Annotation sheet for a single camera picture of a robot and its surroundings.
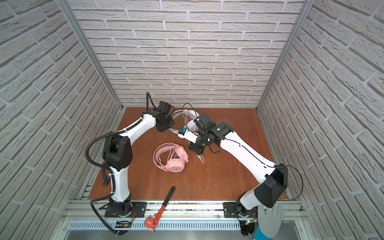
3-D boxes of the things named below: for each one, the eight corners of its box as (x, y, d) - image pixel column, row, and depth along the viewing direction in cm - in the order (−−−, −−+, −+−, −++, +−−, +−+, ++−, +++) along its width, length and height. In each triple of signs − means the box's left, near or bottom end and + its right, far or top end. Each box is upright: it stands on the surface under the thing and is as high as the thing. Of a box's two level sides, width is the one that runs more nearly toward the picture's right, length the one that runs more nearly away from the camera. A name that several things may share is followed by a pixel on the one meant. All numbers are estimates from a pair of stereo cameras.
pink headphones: (149, 161, 92) (145, 154, 85) (164, 142, 101) (161, 135, 93) (177, 179, 86) (176, 173, 78) (191, 157, 94) (191, 150, 87)
